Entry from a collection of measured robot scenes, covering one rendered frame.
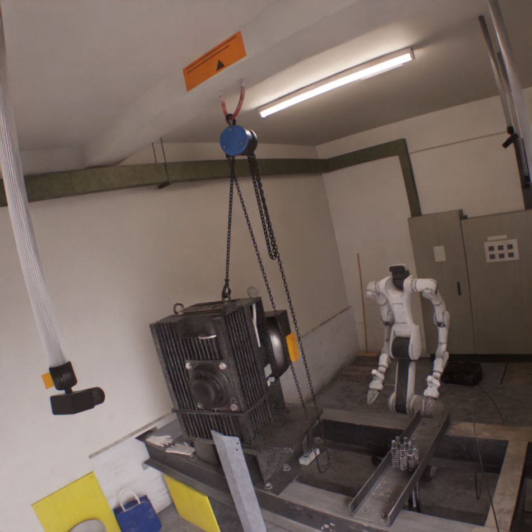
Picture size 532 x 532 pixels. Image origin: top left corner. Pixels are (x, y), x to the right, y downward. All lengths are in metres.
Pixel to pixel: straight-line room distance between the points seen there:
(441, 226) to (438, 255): 0.32
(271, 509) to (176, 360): 1.02
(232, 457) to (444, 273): 3.22
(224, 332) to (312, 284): 2.83
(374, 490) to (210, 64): 2.17
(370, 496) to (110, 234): 2.41
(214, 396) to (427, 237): 3.16
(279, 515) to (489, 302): 3.13
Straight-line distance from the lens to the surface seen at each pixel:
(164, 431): 3.12
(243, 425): 2.11
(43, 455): 2.85
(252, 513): 2.25
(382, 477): 2.11
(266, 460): 2.20
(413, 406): 2.86
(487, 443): 2.45
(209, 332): 1.96
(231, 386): 2.01
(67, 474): 2.94
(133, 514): 3.09
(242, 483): 2.12
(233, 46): 1.85
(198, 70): 1.99
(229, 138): 1.91
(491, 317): 4.52
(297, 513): 2.25
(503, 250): 4.32
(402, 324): 2.79
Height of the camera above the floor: 1.99
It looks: 8 degrees down
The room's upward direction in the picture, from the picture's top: 12 degrees counter-clockwise
